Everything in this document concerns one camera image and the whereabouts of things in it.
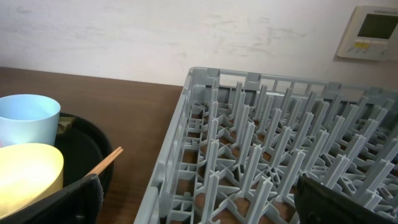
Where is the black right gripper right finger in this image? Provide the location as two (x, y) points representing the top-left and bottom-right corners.
(294, 175), (394, 224)

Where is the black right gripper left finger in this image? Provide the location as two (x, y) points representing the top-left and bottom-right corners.
(1, 174), (104, 224)

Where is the yellow bowl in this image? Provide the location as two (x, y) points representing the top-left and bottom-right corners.
(1, 143), (64, 218)

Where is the light blue cup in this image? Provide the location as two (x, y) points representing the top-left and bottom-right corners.
(1, 94), (61, 147)

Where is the grey dishwasher rack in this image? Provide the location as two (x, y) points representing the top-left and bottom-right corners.
(135, 67), (397, 223)

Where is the wooden chopstick inner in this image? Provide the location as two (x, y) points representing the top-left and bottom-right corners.
(85, 146), (121, 176)

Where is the wooden chopstick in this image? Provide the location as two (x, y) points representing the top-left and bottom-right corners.
(86, 148), (124, 177)
(85, 146), (121, 176)

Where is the wooden chopstick outer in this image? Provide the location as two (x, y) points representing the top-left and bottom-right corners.
(86, 148), (124, 177)

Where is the round black tray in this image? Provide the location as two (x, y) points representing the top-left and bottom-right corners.
(54, 113), (113, 187)

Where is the gold foil wrapper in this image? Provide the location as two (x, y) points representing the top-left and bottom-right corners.
(57, 116), (76, 134)

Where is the wall control panel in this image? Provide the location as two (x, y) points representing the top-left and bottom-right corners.
(336, 6), (397, 61)

